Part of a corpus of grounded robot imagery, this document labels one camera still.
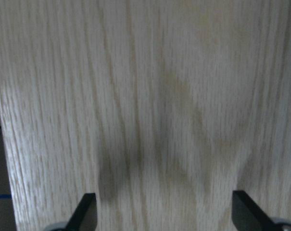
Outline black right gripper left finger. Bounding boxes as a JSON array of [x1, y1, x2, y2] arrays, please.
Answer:
[[64, 193, 98, 231]]

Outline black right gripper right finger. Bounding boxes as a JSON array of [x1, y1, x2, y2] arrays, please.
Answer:
[[232, 190, 290, 231]]

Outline wooden drawer cabinet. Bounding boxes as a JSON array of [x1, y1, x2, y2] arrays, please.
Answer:
[[0, 0, 291, 231]]

